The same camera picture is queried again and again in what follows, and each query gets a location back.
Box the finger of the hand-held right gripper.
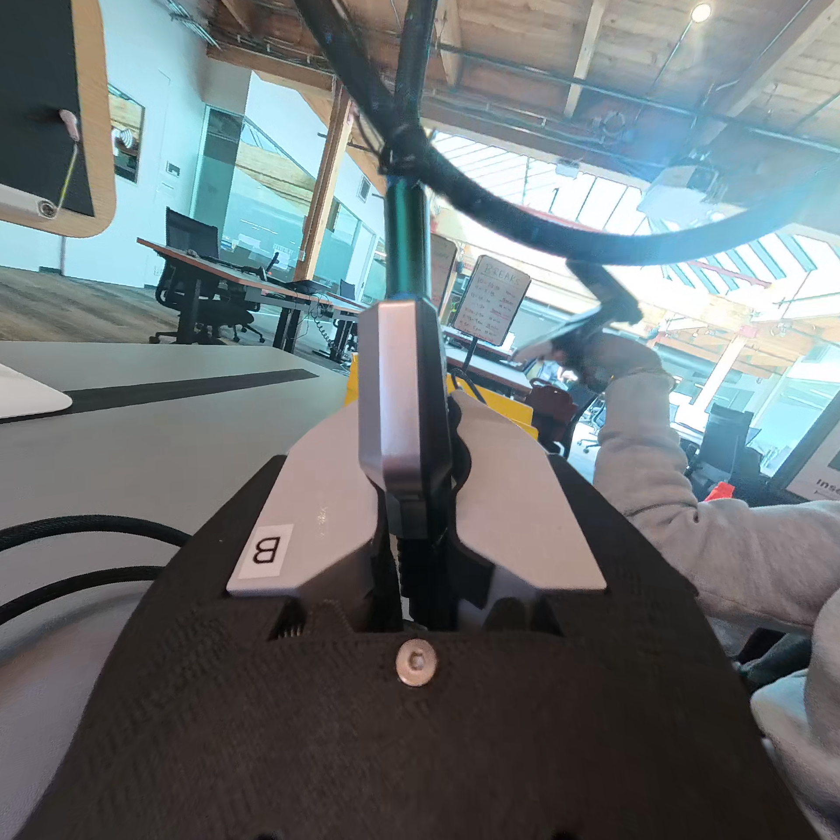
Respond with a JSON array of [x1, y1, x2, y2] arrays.
[[512, 307, 601, 362]]

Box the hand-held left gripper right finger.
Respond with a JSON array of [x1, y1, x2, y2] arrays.
[[451, 392, 608, 595]]

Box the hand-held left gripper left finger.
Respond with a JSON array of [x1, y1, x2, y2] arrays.
[[226, 399, 389, 598]]

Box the yellow plastic bin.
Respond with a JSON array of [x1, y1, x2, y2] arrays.
[[344, 353, 540, 442]]

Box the black hdmi switch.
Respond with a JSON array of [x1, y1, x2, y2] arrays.
[[357, 298, 455, 547]]

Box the braided hdmi cable green plugs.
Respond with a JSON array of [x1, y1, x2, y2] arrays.
[[292, 0, 840, 311]]

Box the black braided switch cable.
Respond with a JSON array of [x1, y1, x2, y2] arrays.
[[0, 515, 458, 631]]

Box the person's right forearm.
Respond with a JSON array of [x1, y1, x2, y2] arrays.
[[581, 331, 700, 526]]

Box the handwritten whiteboard sign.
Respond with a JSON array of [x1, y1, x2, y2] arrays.
[[453, 255, 531, 347], [430, 233, 459, 316]]

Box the dark red office chair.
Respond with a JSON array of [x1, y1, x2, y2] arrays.
[[525, 377, 581, 457]]

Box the white ceiling projector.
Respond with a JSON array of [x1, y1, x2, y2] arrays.
[[637, 161, 729, 224]]

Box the black office chair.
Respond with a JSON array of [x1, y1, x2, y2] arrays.
[[150, 206, 265, 347], [686, 403, 762, 487]]

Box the wooden top office desk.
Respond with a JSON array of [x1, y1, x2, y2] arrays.
[[136, 238, 368, 365]]

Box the person's grey zip hoodie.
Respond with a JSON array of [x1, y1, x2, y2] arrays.
[[623, 486, 840, 840]]

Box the framed white poster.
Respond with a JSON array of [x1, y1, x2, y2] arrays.
[[784, 394, 840, 503]]

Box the black board with wooden rim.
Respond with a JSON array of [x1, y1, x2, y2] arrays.
[[0, 0, 118, 238]]

